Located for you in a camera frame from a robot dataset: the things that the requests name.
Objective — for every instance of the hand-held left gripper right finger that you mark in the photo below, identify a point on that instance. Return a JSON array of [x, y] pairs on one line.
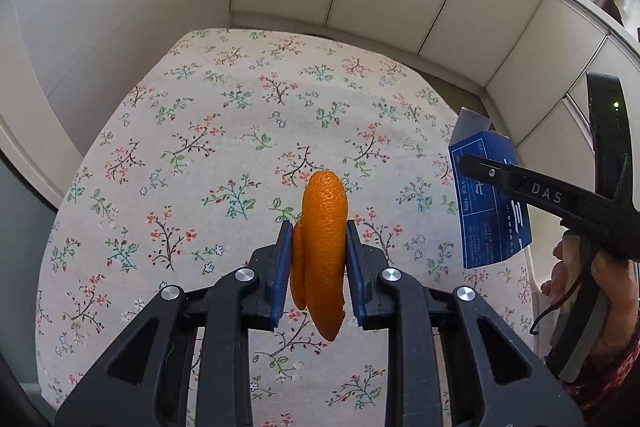
[[356, 277]]

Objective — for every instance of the floral tablecloth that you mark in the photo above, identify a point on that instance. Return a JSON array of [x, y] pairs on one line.
[[225, 117]]

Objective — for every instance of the white kitchen cabinet with drawers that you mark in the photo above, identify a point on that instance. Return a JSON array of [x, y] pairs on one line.
[[560, 72]]

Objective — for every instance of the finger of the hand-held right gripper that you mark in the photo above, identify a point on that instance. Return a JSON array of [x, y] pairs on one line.
[[515, 184]]

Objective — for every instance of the person's right hand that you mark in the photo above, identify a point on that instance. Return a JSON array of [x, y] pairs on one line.
[[622, 297]]

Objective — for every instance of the orange peel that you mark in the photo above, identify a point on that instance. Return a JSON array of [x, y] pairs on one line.
[[325, 227]]

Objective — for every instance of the person's right forearm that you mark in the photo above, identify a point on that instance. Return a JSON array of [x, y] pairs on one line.
[[610, 382]]

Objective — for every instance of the blue cardboard box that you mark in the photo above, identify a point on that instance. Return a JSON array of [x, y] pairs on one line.
[[480, 227]]

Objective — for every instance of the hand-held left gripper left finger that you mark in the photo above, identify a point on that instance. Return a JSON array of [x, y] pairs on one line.
[[280, 277]]

